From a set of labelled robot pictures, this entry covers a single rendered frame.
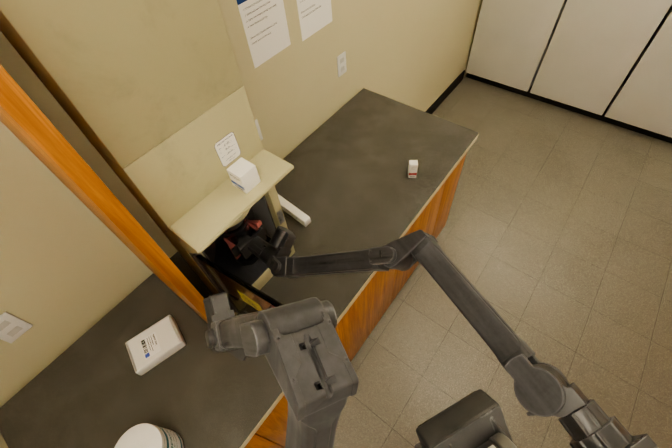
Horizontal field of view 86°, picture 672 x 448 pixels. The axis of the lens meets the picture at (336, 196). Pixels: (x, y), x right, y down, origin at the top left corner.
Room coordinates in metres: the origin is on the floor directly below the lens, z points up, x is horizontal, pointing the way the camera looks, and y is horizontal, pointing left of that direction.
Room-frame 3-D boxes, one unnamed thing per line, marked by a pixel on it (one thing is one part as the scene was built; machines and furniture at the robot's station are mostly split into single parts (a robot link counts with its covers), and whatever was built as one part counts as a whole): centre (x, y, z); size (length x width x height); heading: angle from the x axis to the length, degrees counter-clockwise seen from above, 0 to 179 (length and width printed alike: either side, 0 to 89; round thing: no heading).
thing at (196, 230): (0.59, 0.25, 1.46); 0.32 x 0.12 x 0.10; 137
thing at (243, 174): (0.62, 0.22, 1.54); 0.05 x 0.05 x 0.06; 47
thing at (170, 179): (0.71, 0.39, 1.32); 0.32 x 0.25 x 0.77; 137
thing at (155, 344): (0.44, 0.66, 0.96); 0.16 x 0.12 x 0.04; 122
